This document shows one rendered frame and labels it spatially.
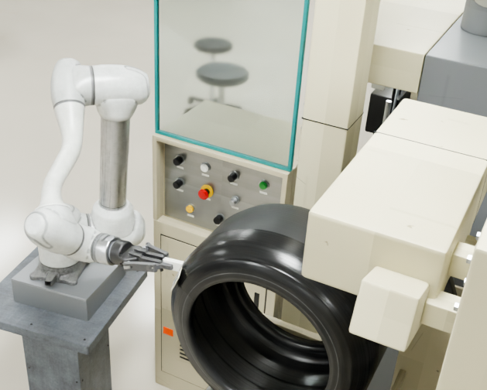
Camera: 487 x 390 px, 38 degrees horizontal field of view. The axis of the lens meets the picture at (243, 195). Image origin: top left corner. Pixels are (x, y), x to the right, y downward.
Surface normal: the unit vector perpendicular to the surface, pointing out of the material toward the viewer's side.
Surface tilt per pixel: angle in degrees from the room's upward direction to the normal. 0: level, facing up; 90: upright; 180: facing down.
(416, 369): 90
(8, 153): 0
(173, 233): 90
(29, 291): 90
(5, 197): 0
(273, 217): 10
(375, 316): 72
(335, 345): 85
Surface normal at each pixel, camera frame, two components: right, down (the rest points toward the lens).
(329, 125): -0.45, 0.44
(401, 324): -0.41, 0.15
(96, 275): 0.09, -0.89
